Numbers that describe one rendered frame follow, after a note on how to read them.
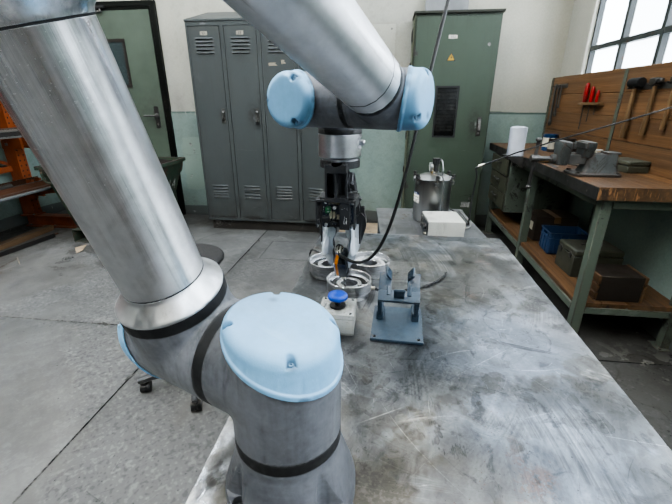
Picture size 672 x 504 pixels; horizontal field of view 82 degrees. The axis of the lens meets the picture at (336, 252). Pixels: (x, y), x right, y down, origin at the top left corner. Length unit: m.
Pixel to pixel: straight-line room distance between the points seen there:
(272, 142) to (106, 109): 3.40
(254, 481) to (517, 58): 4.07
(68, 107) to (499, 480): 0.58
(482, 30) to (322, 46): 3.48
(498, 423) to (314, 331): 0.35
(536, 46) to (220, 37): 2.78
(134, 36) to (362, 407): 4.50
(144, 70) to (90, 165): 4.41
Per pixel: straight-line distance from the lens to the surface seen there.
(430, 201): 1.85
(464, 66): 3.78
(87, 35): 0.36
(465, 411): 0.64
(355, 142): 0.67
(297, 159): 3.69
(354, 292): 0.86
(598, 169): 2.44
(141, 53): 4.77
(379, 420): 0.61
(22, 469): 1.94
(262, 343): 0.36
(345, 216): 0.67
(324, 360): 0.36
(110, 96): 0.36
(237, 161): 3.87
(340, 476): 0.48
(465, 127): 3.79
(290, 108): 0.56
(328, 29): 0.36
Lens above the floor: 1.23
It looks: 22 degrees down
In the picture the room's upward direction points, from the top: straight up
